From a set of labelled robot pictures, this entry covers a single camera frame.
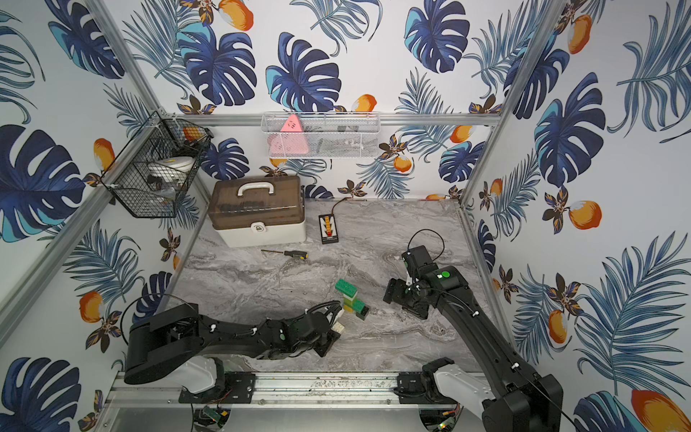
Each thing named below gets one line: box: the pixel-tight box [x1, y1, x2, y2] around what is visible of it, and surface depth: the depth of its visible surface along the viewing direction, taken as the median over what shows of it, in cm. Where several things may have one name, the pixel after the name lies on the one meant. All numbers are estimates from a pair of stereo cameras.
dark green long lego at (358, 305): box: [352, 298, 367, 315], surface depth 87 cm
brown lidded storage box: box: [207, 175, 307, 248], surface depth 98 cm
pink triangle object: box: [268, 114, 310, 156], surface depth 92 cm
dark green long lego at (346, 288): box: [334, 279, 359, 298], surface depth 83 cm
